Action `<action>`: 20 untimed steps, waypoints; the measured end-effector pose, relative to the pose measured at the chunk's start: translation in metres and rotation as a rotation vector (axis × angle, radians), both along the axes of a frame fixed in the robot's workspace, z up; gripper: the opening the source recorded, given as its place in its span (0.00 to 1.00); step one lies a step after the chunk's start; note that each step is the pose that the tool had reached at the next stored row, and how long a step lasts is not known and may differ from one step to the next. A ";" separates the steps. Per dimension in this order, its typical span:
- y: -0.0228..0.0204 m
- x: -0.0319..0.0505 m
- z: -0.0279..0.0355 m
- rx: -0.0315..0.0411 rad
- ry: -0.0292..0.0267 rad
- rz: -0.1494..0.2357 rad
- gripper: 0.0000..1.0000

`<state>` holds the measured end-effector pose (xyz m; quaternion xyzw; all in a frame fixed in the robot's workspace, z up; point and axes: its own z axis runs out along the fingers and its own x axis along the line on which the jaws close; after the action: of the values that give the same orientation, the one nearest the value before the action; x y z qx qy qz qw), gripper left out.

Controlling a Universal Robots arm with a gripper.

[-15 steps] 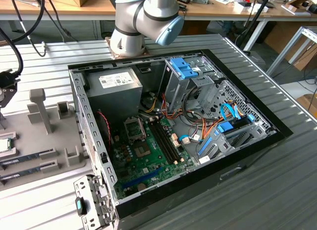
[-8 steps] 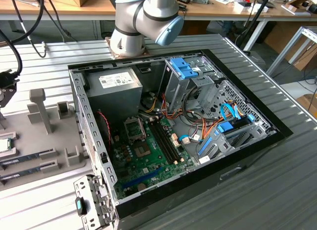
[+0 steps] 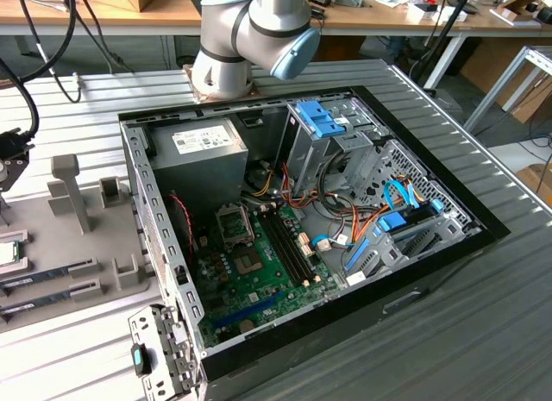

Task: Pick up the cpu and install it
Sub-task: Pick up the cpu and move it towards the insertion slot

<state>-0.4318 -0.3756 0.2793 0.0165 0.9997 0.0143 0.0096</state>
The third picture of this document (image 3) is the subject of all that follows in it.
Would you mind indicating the brown arm base plate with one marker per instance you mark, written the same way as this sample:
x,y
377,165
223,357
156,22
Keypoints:
x,y
255,92

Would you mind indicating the open cardboard box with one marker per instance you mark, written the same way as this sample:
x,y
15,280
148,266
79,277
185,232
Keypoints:
x,y
517,4

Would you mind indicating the wooden desk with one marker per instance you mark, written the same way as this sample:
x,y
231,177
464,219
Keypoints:
x,y
474,21
129,19

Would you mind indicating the blue disk carrier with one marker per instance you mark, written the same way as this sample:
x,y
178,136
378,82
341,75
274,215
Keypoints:
x,y
391,223

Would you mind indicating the white wrist camera black mount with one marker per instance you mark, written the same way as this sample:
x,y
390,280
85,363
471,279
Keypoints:
x,y
17,172

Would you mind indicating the blue drive bay latch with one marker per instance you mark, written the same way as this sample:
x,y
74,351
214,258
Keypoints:
x,y
319,120

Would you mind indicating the metal locking lever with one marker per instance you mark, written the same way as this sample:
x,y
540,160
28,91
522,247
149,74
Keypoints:
x,y
252,226

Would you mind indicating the black stand pole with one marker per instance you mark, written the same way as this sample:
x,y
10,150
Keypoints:
x,y
448,26

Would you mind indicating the aluminium shelf frame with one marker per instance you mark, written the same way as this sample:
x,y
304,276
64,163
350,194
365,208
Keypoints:
x,y
500,79

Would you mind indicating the black PC case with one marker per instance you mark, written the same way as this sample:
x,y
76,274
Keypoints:
x,y
345,317

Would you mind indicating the teal latch tab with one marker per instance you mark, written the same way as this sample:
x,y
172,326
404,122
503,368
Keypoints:
x,y
138,358

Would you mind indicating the grey disk bay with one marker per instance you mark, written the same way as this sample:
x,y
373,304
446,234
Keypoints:
x,y
431,241

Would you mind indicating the green motherboard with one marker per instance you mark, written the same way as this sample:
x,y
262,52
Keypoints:
x,y
267,289

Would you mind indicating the black RAM slot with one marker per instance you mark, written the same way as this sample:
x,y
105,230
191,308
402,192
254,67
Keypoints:
x,y
287,246
282,247
292,244
297,243

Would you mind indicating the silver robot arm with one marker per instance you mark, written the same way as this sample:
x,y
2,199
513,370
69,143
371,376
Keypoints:
x,y
224,30

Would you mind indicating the small white box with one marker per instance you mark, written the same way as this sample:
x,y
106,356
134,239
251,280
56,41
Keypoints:
x,y
420,13

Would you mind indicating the small cardboard box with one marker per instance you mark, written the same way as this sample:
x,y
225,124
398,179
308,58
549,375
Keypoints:
x,y
537,181

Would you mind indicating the dark blue RAM stick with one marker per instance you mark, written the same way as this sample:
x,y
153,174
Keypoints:
x,y
39,276
39,299

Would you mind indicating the grey card retention bracket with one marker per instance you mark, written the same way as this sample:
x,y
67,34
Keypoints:
x,y
148,327

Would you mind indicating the grey power supply unit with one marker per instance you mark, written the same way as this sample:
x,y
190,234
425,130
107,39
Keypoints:
x,y
202,177

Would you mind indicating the black case fan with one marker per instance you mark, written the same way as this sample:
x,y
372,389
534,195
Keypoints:
x,y
179,228

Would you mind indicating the grey parts rack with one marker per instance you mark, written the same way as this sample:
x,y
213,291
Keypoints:
x,y
99,241

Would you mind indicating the blue expansion slot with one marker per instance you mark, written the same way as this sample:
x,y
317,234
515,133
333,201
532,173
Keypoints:
x,y
248,310

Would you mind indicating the large cardboard box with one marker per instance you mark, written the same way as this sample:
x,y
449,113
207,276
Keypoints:
x,y
532,101

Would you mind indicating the silver CPU green edge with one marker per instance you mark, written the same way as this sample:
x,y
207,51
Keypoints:
x,y
8,252

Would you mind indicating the round coin battery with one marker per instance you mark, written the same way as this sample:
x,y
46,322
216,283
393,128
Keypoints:
x,y
246,325

